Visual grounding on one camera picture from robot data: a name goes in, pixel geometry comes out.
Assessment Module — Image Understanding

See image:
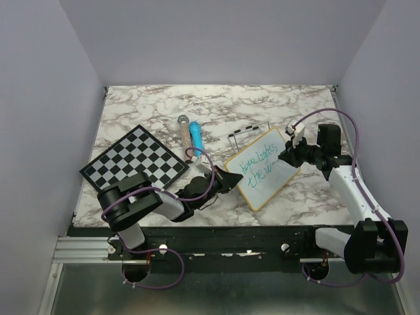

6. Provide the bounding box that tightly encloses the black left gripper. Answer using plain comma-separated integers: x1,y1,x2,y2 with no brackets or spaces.
194,165,243,210

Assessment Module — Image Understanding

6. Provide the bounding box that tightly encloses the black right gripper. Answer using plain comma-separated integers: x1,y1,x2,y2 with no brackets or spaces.
278,134,323,168

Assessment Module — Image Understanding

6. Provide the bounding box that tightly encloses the yellow framed whiteboard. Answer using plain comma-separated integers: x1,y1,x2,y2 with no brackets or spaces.
224,127,300,211

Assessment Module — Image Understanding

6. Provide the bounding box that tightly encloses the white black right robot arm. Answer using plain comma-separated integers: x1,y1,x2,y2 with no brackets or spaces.
278,121,408,274

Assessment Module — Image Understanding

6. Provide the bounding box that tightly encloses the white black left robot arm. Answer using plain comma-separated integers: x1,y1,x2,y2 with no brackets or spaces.
97,166,243,259

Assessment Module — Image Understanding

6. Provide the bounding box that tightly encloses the blue toy microphone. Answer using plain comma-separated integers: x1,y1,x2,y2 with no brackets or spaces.
189,121,203,150

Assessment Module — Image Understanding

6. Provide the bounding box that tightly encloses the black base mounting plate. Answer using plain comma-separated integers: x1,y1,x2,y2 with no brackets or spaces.
64,226,345,278

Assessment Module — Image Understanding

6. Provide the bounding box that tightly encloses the black white chessboard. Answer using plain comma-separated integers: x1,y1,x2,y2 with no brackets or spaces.
79,125,188,191

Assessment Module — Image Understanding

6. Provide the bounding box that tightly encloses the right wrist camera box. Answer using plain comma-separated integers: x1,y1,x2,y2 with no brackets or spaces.
285,120,305,148

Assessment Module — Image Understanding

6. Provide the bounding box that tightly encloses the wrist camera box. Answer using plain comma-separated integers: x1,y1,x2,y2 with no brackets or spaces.
285,120,305,148
196,154,212,173

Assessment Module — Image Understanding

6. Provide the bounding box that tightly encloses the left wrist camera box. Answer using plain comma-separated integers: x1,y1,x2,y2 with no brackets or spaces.
196,154,212,173

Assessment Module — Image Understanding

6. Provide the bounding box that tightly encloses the metal wire whiteboard stand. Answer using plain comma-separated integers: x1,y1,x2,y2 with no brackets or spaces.
227,121,270,153

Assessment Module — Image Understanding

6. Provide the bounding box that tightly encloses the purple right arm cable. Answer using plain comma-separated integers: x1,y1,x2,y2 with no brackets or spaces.
291,108,406,287

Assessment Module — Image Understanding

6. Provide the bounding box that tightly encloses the aluminium frame rail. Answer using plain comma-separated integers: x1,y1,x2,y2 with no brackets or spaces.
40,237,404,314

